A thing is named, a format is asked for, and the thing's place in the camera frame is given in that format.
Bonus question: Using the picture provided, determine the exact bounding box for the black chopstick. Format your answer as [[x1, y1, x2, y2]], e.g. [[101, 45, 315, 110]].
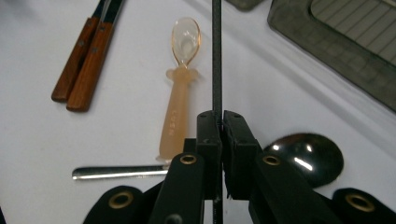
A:
[[211, 0, 224, 224]]

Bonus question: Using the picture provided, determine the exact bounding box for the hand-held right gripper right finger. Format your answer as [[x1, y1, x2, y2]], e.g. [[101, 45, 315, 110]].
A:
[[223, 110, 344, 224]]

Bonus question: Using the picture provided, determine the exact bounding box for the translucent orange plastic spoon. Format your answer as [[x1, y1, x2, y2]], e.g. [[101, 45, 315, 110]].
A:
[[155, 17, 203, 165]]

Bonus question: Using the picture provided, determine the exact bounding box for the metal spoon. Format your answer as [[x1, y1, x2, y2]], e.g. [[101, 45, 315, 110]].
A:
[[72, 133, 345, 189]]

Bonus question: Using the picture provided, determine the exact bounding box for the wooden handled fork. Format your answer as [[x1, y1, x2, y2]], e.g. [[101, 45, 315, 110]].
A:
[[50, 0, 108, 103]]

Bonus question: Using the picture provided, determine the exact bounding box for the smoky transparent plastic bin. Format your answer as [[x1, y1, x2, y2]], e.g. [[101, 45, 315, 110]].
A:
[[266, 0, 396, 114]]

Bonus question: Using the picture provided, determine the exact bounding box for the wooden handled knife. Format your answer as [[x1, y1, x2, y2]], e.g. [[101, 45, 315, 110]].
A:
[[65, 0, 126, 113]]

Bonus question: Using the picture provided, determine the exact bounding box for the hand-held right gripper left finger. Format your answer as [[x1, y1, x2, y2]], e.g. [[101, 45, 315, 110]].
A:
[[148, 110, 223, 224]]

